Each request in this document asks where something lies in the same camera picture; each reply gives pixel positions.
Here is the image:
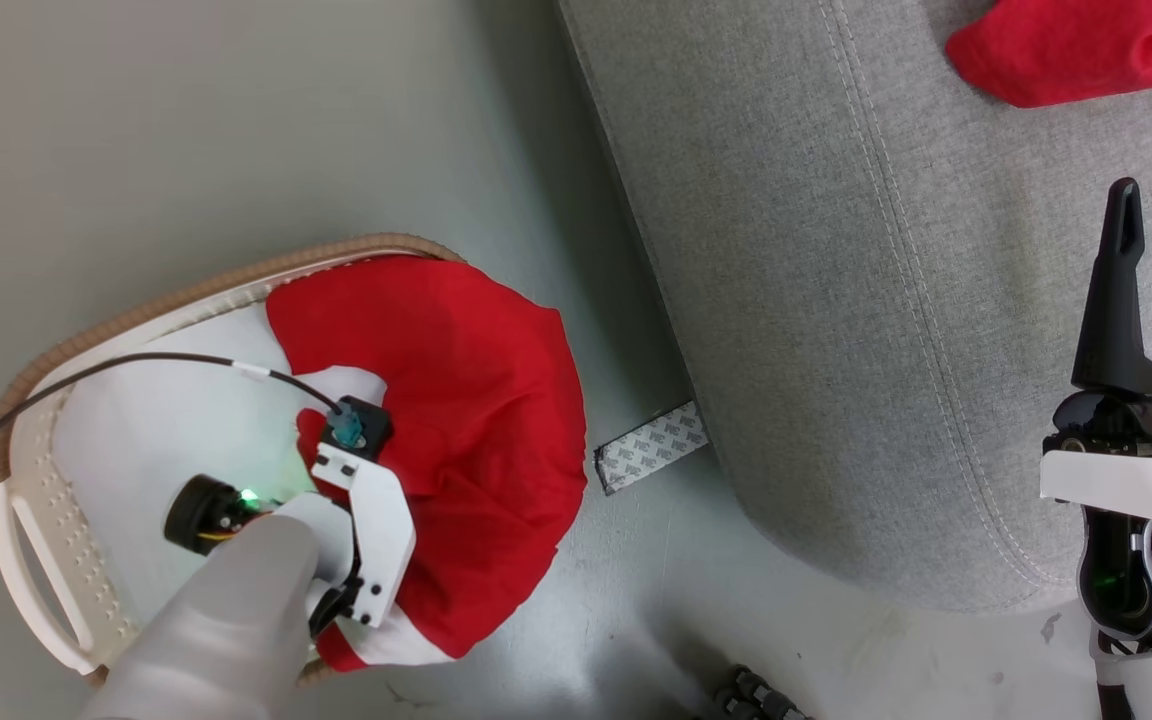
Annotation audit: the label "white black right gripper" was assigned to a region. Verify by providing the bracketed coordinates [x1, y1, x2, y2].
[1039, 177, 1152, 531]

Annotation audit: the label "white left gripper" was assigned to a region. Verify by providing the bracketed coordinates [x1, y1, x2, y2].
[304, 443, 418, 641]

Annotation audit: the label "large red garment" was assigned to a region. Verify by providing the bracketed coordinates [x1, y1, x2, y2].
[265, 254, 590, 673]

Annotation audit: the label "red garment with striped trim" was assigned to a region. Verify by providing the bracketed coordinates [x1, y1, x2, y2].
[945, 0, 1152, 109]

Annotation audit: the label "grey fabric sofa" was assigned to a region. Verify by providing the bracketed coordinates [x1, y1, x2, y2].
[556, 0, 1152, 614]

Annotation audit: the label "white garment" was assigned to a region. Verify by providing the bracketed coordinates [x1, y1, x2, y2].
[51, 300, 337, 641]

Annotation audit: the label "grey printed tape strip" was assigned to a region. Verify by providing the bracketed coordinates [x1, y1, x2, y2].
[594, 400, 711, 497]

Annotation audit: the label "white perforated laundry basket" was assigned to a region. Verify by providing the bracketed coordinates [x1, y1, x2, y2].
[0, 233, 467, 691]

